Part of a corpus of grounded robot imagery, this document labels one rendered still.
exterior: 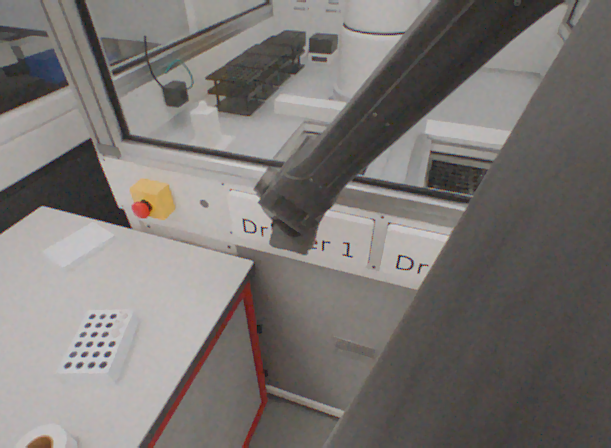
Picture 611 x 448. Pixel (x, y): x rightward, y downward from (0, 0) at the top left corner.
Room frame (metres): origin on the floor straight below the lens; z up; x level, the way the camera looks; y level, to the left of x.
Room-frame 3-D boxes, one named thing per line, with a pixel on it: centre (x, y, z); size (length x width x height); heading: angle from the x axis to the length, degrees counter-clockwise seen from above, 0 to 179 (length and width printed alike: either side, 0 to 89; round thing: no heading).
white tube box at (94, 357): (0.36, 0.36, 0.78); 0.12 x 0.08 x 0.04; 1
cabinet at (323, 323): (1.00, -0.19, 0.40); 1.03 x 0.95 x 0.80; 71
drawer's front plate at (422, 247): (0.45, -0.28, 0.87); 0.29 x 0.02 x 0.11; 71
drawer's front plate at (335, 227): (0.56, 0.02, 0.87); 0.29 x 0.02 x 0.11; 71
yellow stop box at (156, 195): (0.65, 0.33, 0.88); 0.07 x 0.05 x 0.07; 71
